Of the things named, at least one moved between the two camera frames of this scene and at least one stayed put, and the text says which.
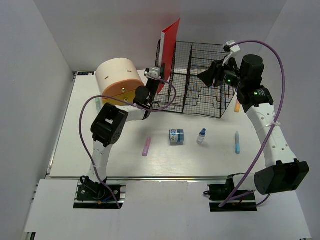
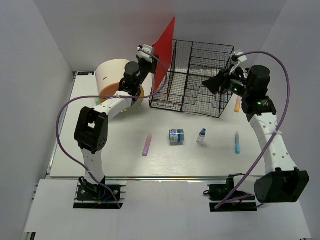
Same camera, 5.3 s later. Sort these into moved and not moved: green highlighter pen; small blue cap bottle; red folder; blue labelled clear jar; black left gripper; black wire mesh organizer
Moved: red folder; black left gripper
Not moved: small blue cap bottle; black wire mesh organizer; green highlighter pen; blue labelled clear jar
